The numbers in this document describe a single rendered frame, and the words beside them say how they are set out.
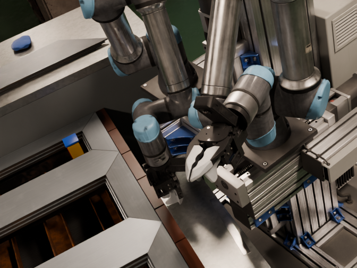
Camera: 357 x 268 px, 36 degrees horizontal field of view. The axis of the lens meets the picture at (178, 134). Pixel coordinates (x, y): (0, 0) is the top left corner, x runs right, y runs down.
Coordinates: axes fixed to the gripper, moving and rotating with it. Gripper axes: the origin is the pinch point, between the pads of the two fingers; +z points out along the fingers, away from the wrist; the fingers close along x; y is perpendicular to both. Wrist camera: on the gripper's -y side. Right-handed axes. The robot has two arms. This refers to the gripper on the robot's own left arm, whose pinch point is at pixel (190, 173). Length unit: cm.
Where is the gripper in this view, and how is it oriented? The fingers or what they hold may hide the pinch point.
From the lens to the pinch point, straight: 109.6
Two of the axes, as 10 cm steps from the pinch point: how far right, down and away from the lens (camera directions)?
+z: -4.6, 6.6, -5.9
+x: -8.1, -0.3, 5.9
